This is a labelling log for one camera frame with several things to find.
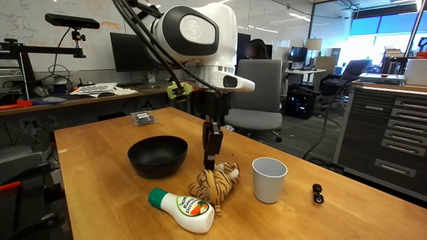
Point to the black stereo camera bar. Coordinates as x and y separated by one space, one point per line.
70 20

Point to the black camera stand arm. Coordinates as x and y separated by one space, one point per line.
40 50

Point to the person with dark hair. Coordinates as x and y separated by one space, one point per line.
257 48

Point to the black chair with red part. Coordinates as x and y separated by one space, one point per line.
21 178

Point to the grey drawer cabinet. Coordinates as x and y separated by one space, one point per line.
387 134

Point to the black computer tower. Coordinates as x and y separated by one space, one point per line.
300 103

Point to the pile of printed papers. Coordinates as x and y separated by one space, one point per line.
101 90

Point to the grey office chair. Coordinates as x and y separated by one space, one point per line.
257 84

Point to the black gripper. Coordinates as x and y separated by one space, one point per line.
214 104

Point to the red flat tool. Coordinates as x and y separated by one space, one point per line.
14 106

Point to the black computer monitor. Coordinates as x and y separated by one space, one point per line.
128 54

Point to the small distant monitor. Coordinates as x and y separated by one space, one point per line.
297 54

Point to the clear plastic bag with parts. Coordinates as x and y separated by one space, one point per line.
142 118

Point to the light grey plastic cup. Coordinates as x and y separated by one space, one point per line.
268 182

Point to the white box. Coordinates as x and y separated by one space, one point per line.
415 72

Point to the white bottle with green cap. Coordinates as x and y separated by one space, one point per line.
186 211

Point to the white lamp shade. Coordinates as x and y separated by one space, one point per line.
313 44

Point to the long wooden desk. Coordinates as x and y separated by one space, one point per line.
66 104

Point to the black bowl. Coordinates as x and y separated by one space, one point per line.
154 158

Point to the striped tiger plush toy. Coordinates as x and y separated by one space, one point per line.
214 182

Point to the dark mesh office chair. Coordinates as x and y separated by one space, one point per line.
347 75

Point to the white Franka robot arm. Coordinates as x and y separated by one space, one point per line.
221 44

